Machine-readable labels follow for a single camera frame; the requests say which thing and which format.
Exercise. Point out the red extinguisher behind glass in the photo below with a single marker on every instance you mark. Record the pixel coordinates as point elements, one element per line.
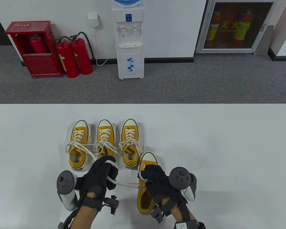
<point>243,28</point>
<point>214,28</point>

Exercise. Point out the gray tracking controller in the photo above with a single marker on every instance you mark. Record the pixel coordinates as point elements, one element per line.
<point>180,179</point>
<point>65,182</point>

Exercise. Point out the red fire extinguisher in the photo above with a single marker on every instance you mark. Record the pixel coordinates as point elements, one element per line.
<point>38,46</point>
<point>82,57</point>
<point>69,62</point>

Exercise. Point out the red extinguisher floor cabinet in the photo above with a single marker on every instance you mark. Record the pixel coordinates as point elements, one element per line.
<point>40,65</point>

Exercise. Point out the white water dispenser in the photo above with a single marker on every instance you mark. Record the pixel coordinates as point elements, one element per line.
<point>130,43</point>

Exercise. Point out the yellow shoe with white laces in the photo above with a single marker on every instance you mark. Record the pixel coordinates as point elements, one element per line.
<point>106,132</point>
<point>130,131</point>
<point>78,133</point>
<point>144,205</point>

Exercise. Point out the black labelled wrist box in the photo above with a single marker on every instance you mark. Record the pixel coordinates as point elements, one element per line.
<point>60,225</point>
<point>187,225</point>

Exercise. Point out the glass door wall cabinet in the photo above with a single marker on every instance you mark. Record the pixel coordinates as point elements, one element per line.
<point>238,26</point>

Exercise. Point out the person's left forearm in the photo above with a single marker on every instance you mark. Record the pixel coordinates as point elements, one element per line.
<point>83,217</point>

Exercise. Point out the person's left hand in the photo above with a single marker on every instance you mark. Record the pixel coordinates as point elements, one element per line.
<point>95,176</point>

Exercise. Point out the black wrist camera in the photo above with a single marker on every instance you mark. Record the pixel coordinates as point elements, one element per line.
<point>157,213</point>
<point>112,204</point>

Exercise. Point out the gray metal panel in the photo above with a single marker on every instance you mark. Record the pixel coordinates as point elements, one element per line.
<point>264,43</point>

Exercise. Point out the person's right forearm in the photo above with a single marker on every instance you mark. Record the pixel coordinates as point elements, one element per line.
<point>181,213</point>

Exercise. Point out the person's right hand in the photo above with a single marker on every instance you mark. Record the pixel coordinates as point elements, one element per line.
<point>157,181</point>

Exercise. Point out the white wall box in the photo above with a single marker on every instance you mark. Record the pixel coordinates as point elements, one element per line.
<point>93,20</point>

